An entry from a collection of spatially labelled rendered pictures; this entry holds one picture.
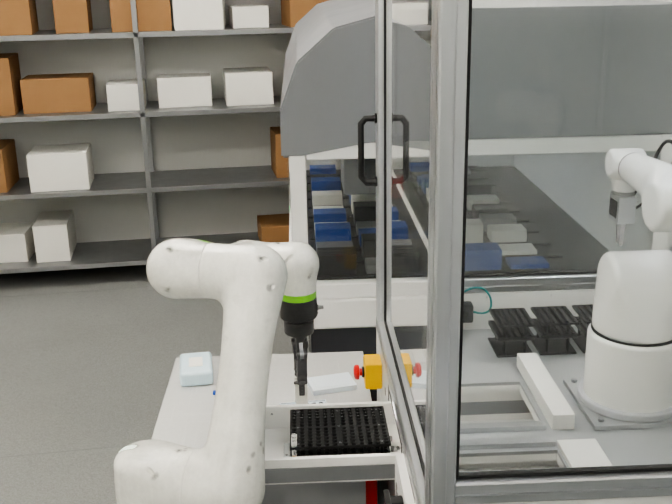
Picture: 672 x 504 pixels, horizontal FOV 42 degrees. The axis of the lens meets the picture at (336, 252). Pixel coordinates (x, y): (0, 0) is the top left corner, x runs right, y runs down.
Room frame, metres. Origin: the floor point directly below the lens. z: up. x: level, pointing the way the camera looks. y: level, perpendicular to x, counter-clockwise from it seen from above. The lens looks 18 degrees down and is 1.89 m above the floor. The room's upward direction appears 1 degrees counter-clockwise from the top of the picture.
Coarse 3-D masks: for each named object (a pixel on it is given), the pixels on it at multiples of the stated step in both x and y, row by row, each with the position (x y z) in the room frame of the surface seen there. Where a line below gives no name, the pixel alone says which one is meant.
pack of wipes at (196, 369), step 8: (200, 352) 2.43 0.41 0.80; (208, 352) 2.43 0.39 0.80; (184, 360) 2.37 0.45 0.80; (192, 360) 2.37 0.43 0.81; (200, 360) 2.37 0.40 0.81; (208, 360) 2.37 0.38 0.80; (184, 368) 2.32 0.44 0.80; (192, 368) 2.32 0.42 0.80; (200, 368) 2.32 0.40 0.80; (208, 368) 2.31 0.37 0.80; (184, 376) 2.28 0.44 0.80; (192, 376) 2.29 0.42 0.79; (200, 376) 2.29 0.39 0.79; (208, 376) 2.29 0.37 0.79; (184, 384) 2.28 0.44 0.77; (192, 384) 2.29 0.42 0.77; (200, 384) 2.29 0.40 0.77; (208, 384) 2.30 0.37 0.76
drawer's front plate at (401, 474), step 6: (396, 456) 1.61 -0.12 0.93; (402, 456) 1.61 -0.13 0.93; (396, 462) 1.60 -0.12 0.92; (402, 462) 1.59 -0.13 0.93; (396, 468) 1.60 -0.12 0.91; (402, 468) 1.56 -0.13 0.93; (396, 474) 1.60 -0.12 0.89; (402, 474) 1.54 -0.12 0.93; (396, 480) 1.60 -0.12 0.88; (402, 480) 1.52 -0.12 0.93; (408, 480) 1.52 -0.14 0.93; (402, 486) 1.50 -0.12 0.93; (408, 486) 1.50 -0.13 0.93; (402, 492) 1.49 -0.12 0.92; (408, 492) 1.48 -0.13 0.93; (408, 498) 1.46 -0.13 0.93
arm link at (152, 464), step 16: (128, 448) 1.49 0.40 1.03; (144, 448) 1.48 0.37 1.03; (160, 448) 1.48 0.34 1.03; (176, 448) 1.48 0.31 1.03; (192, 448) 1.48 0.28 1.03; (128, 464) 1.44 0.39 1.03; (144, 464) 1.43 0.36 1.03; (160, 464) 1.43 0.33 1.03; (176, 464) 1.43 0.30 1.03; (128, 480) 1.42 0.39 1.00; (144, 480) 1.42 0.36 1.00; (160, 480) 1.41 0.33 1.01; (176, 480) 1.41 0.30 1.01; (128, 496) 1.42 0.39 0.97; (144, 496) 1.41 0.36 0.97; (160, 496) 1.41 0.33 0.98; (176, 496) 1.40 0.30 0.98
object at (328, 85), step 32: (352, 0) 3.81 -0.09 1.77; (320, 32) 2.81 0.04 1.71; (352, 32) 2.59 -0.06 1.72; (288, 64) 3.29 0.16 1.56; (320, 64) 2.59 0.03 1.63; (352, 64) 2.59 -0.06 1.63; (288, 96) 2.58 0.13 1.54; (320, 96) 2.59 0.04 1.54; (352, 96) 2.59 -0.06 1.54; (288, 128) 2.58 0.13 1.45; (320, 128) 2.59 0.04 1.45; (352, 128) 2.59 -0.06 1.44; (320, 288) 2.59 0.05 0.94; (352, 288) 2.59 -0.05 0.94; (320, 320) 2.59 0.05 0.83; (352, 320) 2.59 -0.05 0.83; (320, 352) 2.61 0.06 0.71
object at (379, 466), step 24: (288, 408) 1.90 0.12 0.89; (312, 408) 1.90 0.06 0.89; (384, 408) 1.91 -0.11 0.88; (288, 432) 1.88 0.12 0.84; (312, 456) 1.67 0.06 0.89; (336, 456) 1.67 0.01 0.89; (360, 456) 1.67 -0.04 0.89; (384, 456) 1.67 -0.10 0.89; (288, 480) 1.66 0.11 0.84; (312, 480) 1.66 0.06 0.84; (336, 480) 1.66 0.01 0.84; (360, 480) 1.67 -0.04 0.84
